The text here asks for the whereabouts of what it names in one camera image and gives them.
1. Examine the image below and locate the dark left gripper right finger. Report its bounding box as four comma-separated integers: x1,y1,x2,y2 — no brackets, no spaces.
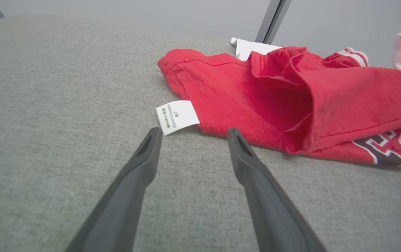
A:
227,128,329,252

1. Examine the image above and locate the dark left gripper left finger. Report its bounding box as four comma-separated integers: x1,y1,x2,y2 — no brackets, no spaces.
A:
65,127,163,252

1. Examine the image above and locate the red basketball jersey white trim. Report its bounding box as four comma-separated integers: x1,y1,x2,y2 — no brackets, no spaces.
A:
156,37,401,169

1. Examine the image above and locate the grey metal frame post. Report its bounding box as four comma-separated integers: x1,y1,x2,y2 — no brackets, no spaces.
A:
255,0,292,44

